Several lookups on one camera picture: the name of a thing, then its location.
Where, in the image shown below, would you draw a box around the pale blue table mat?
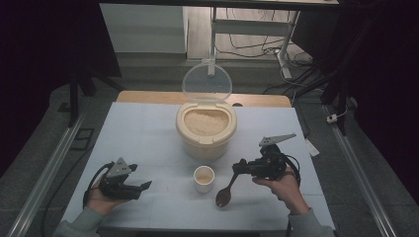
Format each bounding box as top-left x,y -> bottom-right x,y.
60,101 -> 336,232

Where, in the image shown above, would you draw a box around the clear round container lid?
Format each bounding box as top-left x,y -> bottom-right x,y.
182,62 -> 233,103

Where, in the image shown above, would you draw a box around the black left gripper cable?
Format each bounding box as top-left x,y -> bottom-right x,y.
82,161 -> 116,209

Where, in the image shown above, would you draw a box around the white cabinet panel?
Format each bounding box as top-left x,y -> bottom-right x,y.
98,3 -> 188,54

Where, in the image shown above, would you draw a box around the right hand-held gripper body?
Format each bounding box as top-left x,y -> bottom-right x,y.
244,132 -> 297,182

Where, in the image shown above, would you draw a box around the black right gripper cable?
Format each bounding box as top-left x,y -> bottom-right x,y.
284,153 -> 302,188

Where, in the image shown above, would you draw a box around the black floor cables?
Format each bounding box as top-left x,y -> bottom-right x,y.
215,8 -> 325,97

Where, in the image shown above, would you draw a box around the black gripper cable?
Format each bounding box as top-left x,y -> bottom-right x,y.
82,161 -> 116,209
284,153 -> 302,188

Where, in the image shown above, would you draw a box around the cream plastic rice container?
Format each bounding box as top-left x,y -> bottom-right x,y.
175,101 -> 238,162

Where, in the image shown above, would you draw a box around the white cup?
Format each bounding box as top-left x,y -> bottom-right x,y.
193,165 -> 215,195

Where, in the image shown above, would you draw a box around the aluminium rail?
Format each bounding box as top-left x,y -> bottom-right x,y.
5,112 -> 87,237
324,105 -> 398,237

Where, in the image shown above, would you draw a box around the black metal stand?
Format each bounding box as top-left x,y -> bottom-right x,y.
66,67 -> 125,128
295,68 -> 354,136

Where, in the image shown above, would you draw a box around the black floor frame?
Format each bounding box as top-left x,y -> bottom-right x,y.
69,127 -> 96,152

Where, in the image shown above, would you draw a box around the person's right hand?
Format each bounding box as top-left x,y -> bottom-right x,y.
251,166 -> 311,216

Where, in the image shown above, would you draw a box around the small white box with cable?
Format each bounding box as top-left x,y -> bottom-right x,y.
326,105 -> 350,124

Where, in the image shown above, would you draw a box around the uncooked rice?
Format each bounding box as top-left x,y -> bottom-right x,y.
183,109 -> 230,137

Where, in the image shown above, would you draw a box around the white desk frame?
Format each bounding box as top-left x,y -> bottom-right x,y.
207,6 -> 301,80

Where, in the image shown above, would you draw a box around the brown wooden spoon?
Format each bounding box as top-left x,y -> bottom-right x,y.
214,173 -> 240,208

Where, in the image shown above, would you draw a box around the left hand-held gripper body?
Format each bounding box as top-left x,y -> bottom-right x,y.
98,157 -> 142,201

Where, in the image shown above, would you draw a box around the person's left hand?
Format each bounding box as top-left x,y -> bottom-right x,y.
85,184 -> 128,217

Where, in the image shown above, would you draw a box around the white paper tag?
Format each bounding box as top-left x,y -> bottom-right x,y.
303,137 -> 321,158

